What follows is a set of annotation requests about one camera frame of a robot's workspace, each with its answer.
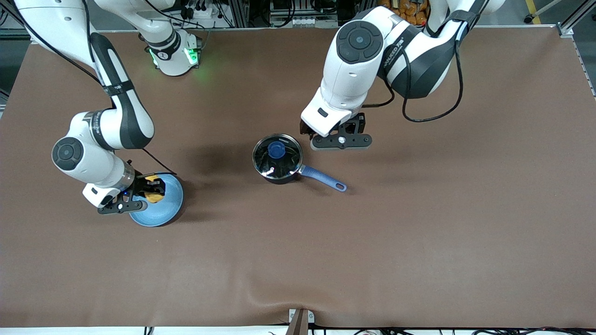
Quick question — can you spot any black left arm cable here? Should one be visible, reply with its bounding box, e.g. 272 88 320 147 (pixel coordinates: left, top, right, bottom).
363 21 465 123

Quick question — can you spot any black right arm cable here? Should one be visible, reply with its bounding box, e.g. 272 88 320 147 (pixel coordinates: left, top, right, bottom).
2 0 177 175

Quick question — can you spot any brown table mat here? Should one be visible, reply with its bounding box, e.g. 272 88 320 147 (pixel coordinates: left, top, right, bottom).
0 26 596 328

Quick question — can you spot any blue round plate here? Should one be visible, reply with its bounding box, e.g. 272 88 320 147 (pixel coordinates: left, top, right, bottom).
128 172 184 228

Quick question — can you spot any metal table clamp bracket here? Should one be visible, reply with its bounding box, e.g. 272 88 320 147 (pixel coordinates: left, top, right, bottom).
288 308 315 335

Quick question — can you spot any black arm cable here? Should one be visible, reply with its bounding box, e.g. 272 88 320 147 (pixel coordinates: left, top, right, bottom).
2 0 177 175
363 21 465 123

